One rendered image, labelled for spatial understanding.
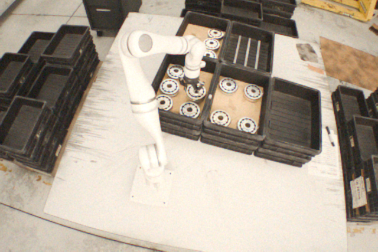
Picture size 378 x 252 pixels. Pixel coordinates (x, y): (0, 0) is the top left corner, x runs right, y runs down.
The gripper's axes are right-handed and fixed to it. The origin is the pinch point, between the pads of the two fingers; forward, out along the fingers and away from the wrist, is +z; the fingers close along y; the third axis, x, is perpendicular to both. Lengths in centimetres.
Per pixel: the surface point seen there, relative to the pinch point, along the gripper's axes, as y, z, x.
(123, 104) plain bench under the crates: -36.9, 17.7, -11.9
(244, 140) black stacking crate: 34.1, 2.9, -16.4
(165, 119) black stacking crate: -5.9, 3.4, -19.2
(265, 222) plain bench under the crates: 58, 18, -49
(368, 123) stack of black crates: 145, 46, 60
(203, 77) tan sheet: 2.9, 4.6, 14.7
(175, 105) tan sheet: -4.5, 4.7, -9.1
